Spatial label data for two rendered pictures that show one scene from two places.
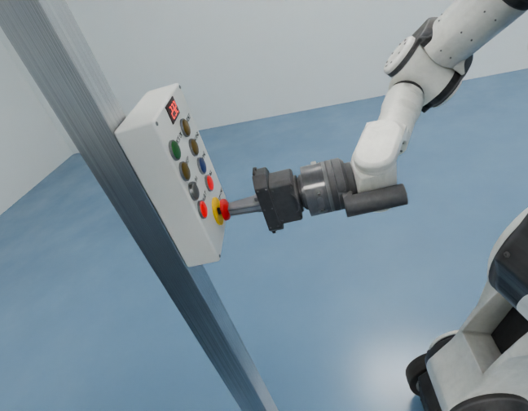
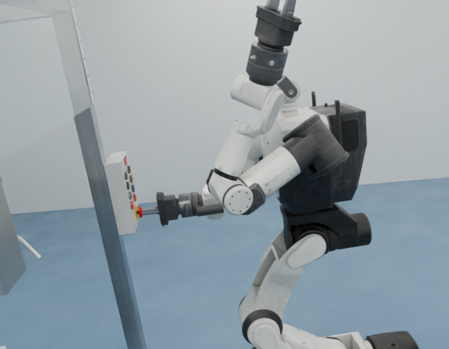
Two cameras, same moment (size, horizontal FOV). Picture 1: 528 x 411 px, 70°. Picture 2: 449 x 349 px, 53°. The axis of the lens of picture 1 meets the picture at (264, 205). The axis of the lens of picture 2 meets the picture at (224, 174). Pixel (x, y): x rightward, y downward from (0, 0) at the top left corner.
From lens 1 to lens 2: 1.02 m
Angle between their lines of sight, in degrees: 21
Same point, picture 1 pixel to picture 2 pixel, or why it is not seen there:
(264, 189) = (161, 201)
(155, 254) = (104, 226)
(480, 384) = (254, 302)
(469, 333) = (256, 286)
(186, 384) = not seen: outside the picture
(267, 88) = (170, 175)
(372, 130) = not seen: hidden behind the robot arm
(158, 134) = (121, 167)
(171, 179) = (122, 188)
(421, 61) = not seen: hidden behind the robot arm
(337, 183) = (194, 200)
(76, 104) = (92, 151)
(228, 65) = (137, 152)
